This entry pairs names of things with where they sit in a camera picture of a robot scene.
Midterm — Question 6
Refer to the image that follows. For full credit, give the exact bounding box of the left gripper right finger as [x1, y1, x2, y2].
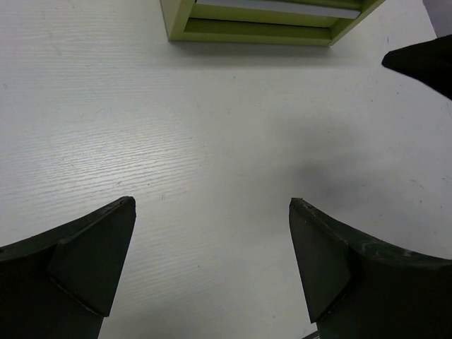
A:
[289, 198, 451, 338]

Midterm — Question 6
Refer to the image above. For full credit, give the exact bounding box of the green metal drawer chest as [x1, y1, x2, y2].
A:
[160, 0, 382, 47]

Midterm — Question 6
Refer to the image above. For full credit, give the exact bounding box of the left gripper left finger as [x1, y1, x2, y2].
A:
[1, 196, 136, 338]

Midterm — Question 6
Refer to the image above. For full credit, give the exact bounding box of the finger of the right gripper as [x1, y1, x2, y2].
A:
[381, 35, 452, 99]

